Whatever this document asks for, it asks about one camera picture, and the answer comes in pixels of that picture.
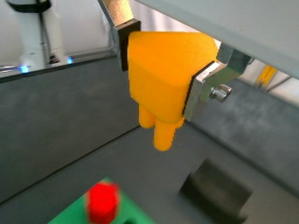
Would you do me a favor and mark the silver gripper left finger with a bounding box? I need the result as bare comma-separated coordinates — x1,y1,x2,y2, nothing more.
98,0,142,71

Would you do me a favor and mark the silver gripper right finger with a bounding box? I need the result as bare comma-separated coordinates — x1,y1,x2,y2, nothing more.
183,43,254,122

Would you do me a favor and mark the yellow three prong object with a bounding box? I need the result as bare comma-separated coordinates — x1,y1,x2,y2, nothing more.
127,31,218,151

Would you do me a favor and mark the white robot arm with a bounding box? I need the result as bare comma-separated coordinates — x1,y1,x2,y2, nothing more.
6,0,251,129

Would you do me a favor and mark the red hexagonal prism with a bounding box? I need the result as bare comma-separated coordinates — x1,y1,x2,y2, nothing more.
87,181,121,224

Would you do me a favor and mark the black curved fixture bracket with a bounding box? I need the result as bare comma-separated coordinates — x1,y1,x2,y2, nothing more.
181,159,253,224

